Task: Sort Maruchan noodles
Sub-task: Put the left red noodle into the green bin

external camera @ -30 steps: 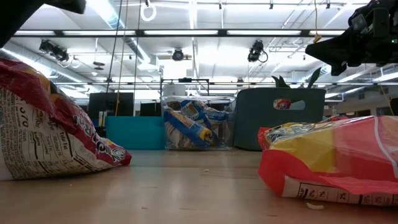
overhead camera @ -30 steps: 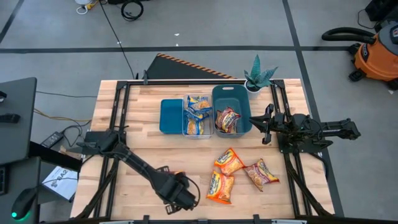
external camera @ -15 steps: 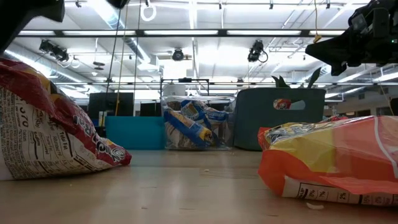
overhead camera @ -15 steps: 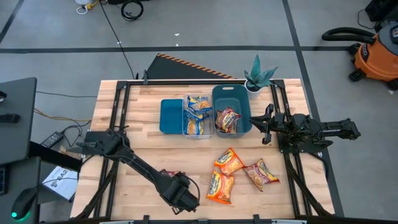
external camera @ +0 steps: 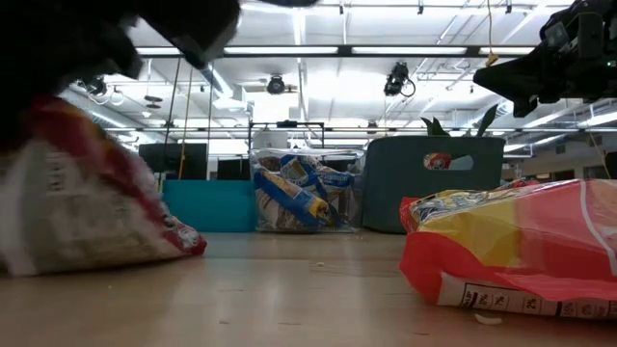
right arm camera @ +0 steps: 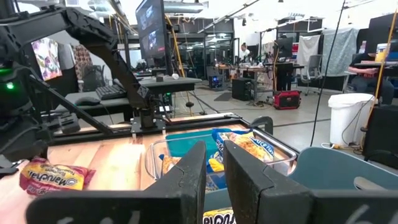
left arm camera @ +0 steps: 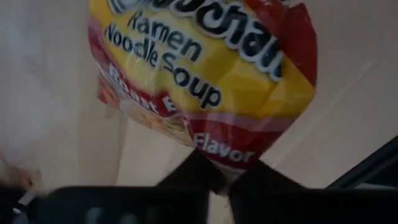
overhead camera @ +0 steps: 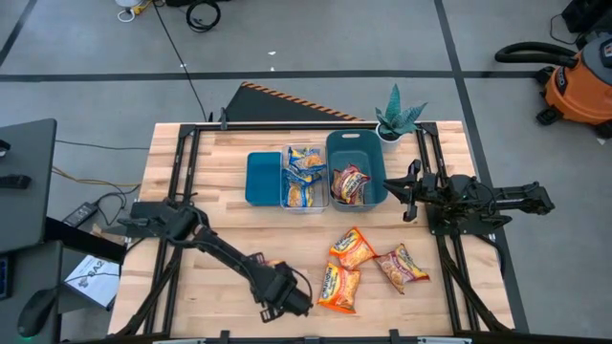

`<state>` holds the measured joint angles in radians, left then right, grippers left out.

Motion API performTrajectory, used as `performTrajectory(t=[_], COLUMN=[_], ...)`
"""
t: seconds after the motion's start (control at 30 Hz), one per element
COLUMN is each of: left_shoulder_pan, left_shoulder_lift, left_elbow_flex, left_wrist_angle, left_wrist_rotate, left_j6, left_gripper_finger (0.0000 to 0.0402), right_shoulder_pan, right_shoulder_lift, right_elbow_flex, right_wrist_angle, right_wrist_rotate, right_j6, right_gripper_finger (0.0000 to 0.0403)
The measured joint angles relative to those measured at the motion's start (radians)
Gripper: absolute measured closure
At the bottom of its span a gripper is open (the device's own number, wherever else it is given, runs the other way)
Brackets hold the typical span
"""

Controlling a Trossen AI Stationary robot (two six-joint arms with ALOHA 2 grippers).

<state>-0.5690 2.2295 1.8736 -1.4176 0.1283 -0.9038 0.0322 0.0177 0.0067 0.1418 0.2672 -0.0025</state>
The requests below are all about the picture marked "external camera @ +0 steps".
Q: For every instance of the black monitor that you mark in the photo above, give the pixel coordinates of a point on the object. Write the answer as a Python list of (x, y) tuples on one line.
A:
[(173, 161)]

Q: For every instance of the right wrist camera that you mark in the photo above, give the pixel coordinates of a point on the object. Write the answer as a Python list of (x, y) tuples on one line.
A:
[(573, 34)]

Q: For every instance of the small teal bin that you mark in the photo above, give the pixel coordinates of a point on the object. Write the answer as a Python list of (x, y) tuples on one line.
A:
[(207, 205)]

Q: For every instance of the black overhead frame bar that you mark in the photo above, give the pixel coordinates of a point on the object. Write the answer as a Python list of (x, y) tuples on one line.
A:
[(344, 50)]

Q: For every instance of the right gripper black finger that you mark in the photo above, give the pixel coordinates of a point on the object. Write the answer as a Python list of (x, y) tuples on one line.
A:
[(520, 77), (526, 107)]

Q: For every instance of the grey-blue plastic bin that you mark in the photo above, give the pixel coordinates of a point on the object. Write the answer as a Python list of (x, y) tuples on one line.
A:
[(395, 193)]

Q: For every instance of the clear plastic bin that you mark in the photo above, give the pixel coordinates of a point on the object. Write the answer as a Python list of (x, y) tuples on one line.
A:
[(352, 207)]

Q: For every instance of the white noodle crumb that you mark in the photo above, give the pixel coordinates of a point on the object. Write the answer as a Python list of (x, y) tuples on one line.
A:
[(488, 319)]

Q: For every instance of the black overhead camera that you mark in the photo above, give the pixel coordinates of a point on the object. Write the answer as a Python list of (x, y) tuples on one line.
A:
[(397, 79)]

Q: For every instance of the round black ceiling fixture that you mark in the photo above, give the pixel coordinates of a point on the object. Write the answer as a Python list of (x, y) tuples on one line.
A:
[(276, 85)]

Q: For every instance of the orange noodle pack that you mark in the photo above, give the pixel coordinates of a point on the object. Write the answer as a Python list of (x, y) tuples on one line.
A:
[(482, 241)]

